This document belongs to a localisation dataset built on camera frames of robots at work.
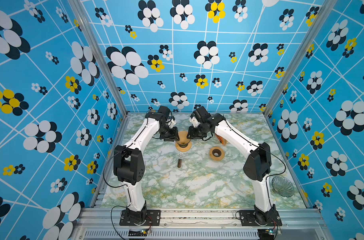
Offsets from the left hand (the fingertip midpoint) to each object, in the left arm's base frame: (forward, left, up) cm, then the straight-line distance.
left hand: (177, 138), depth 87 cm
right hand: (+1, -7, +1) cm, 7 cm away
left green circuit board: (-45, +16, -15) cm, 50 cm away
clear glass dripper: (-24, -58, -11) cm, 64 cm away
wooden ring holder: (-2, -25, -14) cm, 28 cm away
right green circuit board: (-45, -43, -14) cm, 63 cm away
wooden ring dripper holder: (-5, -3, -3) cm, 7 cm away
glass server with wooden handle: (-3, -2, -14) cm, 14 cm away
